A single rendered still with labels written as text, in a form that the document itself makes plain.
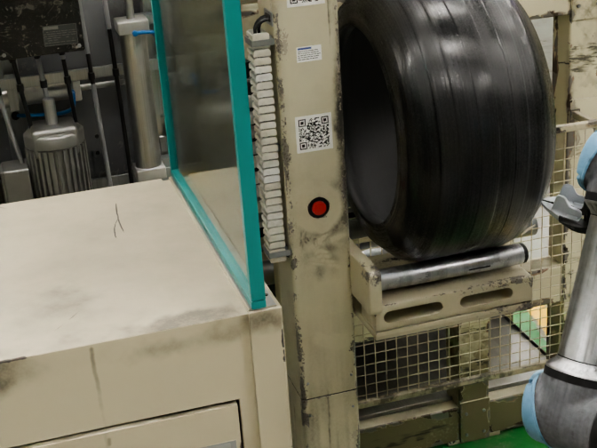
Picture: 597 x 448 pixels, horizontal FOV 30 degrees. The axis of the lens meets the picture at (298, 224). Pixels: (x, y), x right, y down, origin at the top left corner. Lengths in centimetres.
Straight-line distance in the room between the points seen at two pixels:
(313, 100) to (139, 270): 76
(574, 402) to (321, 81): 80
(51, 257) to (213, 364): 34
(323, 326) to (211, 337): 100
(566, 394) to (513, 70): 64
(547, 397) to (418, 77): 64
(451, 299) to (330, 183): 35
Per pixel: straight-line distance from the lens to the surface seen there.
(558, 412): 185
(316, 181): 225
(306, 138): 221
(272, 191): 224
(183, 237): 164
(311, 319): 236
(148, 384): 141
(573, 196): 227
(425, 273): 232
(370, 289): 224
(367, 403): 301
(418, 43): 211
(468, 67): 211
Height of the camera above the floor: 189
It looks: 22 degrees down
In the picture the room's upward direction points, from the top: 4 degrees counter-clockwise
